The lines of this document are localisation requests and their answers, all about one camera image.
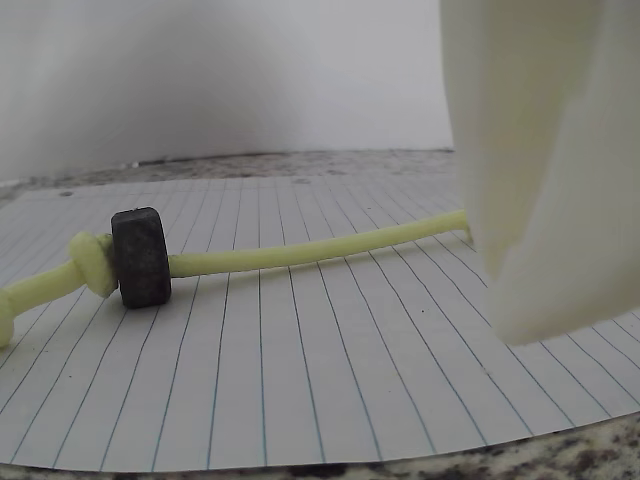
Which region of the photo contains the white foam board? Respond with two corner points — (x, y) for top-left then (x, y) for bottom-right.
(0, 0), (456, 187)

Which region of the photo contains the lined paper sheet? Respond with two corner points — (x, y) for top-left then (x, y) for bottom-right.
(0, 175), (640, 474)

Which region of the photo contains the yellow-green knotted cord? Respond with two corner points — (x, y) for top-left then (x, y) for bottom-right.
(0, 209), (470, 350)

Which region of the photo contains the black hex nut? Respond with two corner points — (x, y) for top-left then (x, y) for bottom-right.
(110, 206), (173, 310)

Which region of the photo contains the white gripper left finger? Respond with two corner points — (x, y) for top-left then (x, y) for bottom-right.
(439, 0), (609, 282)

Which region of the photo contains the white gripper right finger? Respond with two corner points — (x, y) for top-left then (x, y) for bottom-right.
(498, 0), (640, 347)

